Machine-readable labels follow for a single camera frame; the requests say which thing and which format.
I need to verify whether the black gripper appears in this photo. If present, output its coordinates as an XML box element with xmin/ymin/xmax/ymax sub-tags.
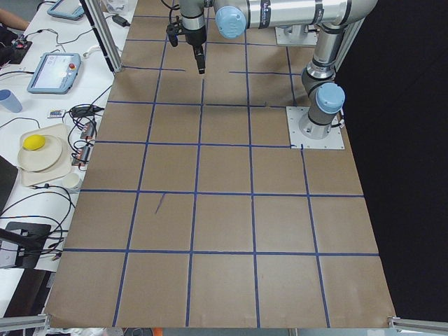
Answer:
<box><xmin>182</xmin><ymin>15</ymin><xmax>207</xmax><ymax>74</ymax></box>

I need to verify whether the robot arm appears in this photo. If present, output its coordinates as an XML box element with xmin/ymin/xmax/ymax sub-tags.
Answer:
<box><xmin>166</xmin><ymin>0</ymin><xmax>377</xmax><ymax>140</ymax></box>

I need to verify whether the black power adapter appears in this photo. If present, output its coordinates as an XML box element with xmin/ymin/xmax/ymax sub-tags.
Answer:
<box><xmin>112</xmin><ymin>14</ymin><xmax>130</xmax><ymax>27</ymax></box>

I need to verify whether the blue teach pendant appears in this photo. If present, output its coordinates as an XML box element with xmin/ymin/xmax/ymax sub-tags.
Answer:
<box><xmin>47</xmin><ymin>0</ymin><xmax>84</xmax><ymax>20</ymax></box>
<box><xmin>27</xmin><ymin>52</ymin><xmax>81</xmax><ymax>95</ymax></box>

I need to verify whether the white paper cup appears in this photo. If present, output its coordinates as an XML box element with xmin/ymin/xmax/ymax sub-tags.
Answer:
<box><xmin>62</xmin><ymin>173</ymin><xmax>83</xmax><ymax>193</ymax></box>

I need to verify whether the yellow sponge ball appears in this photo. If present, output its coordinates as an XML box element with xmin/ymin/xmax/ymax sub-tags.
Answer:
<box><xmin>22</xmin><ymin>134</ymin><xmax>46</xmax><ymax>151</ymax></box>

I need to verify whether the beige round plate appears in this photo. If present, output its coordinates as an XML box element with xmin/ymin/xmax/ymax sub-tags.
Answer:
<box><xmin>17</xmin><ymin>136</ymin><xmax>62</xmax><ymax>172</ymax></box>

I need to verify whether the light blue cup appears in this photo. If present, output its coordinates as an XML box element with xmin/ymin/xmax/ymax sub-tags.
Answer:
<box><xmin>0</xmin><ymin>89</ymin><xmax>22</xmax><ymax>113</ymax></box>

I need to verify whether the beige square tray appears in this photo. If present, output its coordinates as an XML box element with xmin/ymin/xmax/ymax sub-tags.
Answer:
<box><xmin>17</xmin><ymin>123</ymin><xmax>71</xmax><ymax>187</ymax></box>

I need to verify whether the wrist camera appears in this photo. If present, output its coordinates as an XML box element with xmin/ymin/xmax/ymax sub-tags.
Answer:
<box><xmin>166</xmin><ymin>22</ymin><xmax>183</xmax><ymax>47</ymax></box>

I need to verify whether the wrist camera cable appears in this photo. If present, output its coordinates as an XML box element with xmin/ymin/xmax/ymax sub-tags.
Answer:
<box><xmin>160</xmin><ymin>0</ymin><xmax>183</xmax><ymax>29</ymax></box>

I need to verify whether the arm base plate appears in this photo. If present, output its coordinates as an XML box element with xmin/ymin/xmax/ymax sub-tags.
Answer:
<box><xmin>275</xmin><ymin>24</ymin><xmax>319</xmax><ymax>48</ymax></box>
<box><xmin>286</xmin><ymin>106</ymin><xmax>345</xmax><ymax>150</ymax></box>

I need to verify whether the aluminium frame post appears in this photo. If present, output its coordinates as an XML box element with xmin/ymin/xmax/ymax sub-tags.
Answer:
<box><xmin>80</xmin><ymin>0</ymin><xmax>123</xmax><ymax>73</ymax></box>

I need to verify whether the black camera stand base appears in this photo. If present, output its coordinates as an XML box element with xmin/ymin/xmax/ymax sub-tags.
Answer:
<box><xmin>1</xmin><ymin>221</ymin><xmax>51</xmax><ymax>269</ymax></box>

